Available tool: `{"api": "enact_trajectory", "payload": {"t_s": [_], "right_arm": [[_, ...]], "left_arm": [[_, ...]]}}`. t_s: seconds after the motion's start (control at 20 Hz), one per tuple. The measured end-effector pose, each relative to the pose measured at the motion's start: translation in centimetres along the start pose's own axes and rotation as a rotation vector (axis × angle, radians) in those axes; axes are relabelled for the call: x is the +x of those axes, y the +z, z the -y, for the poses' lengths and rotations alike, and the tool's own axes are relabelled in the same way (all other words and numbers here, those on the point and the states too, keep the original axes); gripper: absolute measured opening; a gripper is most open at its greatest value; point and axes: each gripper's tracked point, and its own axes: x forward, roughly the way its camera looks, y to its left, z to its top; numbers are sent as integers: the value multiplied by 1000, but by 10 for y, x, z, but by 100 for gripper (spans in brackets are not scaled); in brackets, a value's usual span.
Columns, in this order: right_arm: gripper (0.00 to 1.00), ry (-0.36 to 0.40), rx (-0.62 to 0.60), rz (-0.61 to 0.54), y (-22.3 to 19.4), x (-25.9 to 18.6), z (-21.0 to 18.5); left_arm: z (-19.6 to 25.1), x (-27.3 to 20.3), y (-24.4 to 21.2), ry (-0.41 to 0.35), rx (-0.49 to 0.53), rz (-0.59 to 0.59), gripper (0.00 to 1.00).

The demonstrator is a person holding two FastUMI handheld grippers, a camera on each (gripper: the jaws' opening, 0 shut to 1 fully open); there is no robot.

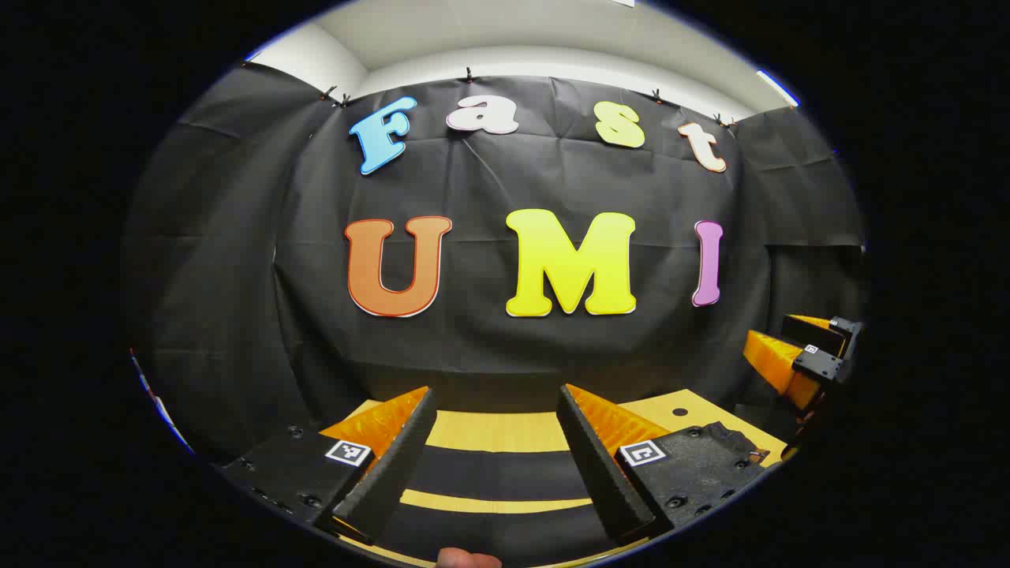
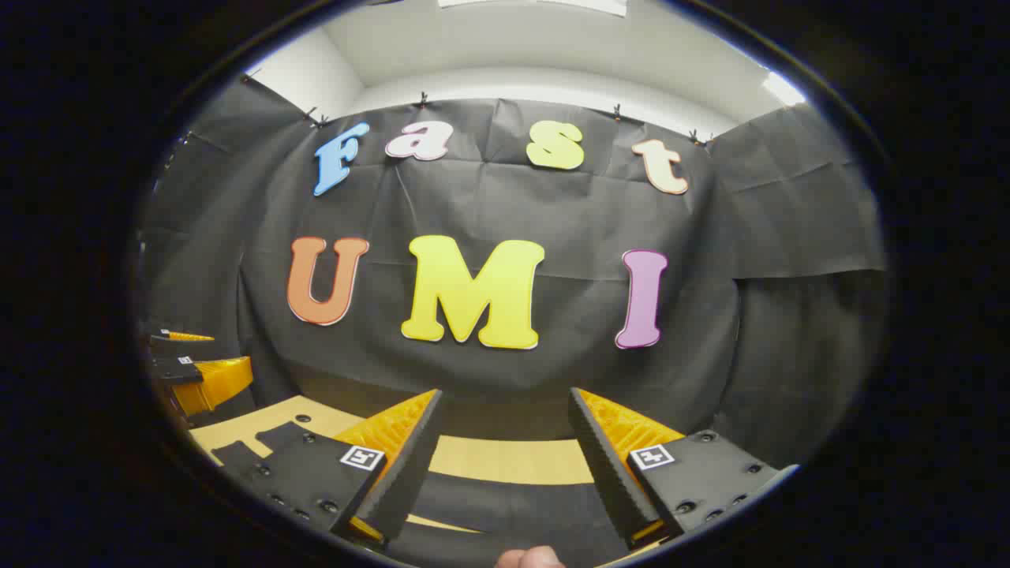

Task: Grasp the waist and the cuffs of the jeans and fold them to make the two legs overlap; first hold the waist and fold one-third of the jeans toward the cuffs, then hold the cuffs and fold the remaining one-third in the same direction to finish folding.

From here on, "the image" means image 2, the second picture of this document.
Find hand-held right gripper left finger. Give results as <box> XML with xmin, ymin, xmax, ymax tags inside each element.
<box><xmin>235</xmin><ymin>388</ymin><xmax>443</xmax><ymax>551</ymax></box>

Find dark jeans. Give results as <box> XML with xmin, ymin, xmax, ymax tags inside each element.
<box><xmin>211</xmin><ymin>420</ymin><xmax>632</xmax><ymax>567</ymax></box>

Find ceiling light panel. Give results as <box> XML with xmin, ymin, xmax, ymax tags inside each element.
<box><xmin>761</xmin><ymin>71</ymin><xmax>807</xmax><ymax>107</ymax></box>

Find black backdrop cloth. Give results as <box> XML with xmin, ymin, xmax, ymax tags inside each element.
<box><xmin>138</xmin><ymin>75</ymin><xmax>888</xmax><ymax>474</ymax></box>

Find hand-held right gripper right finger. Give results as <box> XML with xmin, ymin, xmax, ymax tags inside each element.
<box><xmin>568</xmin><ymin>387</ymin><xmax>799</xmax><ymax>551</ymax></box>

